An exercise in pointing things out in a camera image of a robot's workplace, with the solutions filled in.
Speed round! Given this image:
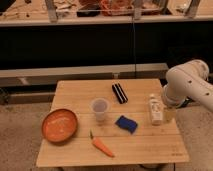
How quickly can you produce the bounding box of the orange pepper with green stem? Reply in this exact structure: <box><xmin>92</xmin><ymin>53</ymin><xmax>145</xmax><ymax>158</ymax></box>
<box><xmin>90</xmin><ymin>133</ymin><xmax>114</xmax><ymax>157</ymax></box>

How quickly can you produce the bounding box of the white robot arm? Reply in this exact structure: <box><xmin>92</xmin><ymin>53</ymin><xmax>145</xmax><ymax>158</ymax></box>
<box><xmin>161</xmin><ymin>60</ymin><xmax>213</xmax><ymax>122</ymax></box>

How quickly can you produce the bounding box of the orange ceramic bowl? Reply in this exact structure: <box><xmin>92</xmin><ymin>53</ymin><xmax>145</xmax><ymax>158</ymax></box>
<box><xmin>42</xmin><ymin>109</ymin><xmax>78</xmax><ymax>143</ymax></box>

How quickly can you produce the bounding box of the white plastic bottle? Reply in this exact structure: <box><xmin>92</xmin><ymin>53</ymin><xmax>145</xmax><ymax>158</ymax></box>
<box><xmin>149</xmin><ymin>94</ymin><xmax>163</xmax><ymax>126</ymax></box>

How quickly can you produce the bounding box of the blue sponge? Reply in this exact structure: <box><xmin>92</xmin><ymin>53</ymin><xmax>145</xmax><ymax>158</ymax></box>
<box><xmin>115</xmin><ymin>116</ymin><xmax>138</xmax><ymax>134</ymax></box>

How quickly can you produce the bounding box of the light wooden table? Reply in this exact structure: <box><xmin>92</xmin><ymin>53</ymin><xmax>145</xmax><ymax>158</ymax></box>
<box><xmin>36</xmin><ymin>79</ymin><xmax>189</xmax><ymax>167</ymax></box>

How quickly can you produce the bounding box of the black rectangular block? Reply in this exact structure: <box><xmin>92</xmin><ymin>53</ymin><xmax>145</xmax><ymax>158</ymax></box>
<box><xmin>112</xmin><ymin>83</ymin><xmax>128</xmax><ymax>104</ymax></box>

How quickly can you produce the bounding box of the black cable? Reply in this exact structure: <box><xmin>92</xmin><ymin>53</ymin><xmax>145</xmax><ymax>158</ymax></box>
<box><xmin>131</xmin><ymin>14</ymin><xmax>138</xmax><ymax>80</ymax></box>

